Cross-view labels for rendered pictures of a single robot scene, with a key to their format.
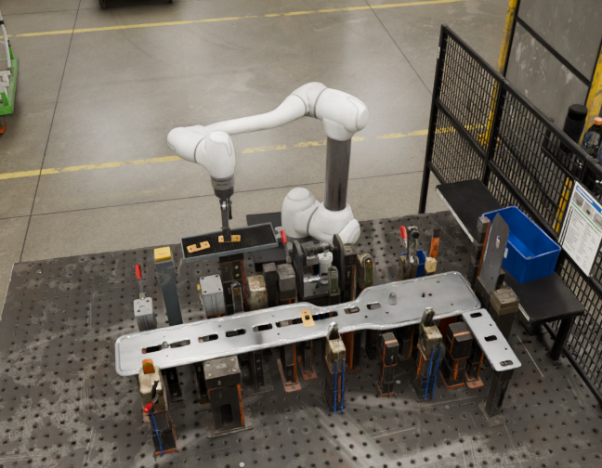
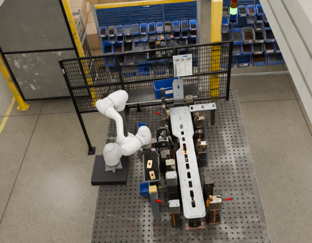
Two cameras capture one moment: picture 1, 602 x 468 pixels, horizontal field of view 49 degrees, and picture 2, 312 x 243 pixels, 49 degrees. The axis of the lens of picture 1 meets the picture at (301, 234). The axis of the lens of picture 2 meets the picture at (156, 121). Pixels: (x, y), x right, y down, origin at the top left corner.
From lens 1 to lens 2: 2.69 m
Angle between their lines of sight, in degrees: 54
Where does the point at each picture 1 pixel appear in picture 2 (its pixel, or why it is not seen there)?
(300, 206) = (116, 148)
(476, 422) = (215, 128)
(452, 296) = (182, 112)
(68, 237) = not seen: outside the picture
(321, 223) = not seen: hidden behind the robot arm
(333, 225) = not seen: hidden behind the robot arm
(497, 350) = (208, 106)
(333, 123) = (122, 103)
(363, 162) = (10, 157)
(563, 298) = (190, 86)
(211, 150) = (148, 133)
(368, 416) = (209, 155)
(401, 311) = (186, 126)
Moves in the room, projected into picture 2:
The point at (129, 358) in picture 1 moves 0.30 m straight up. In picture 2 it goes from (197, 211) to (197, 192)
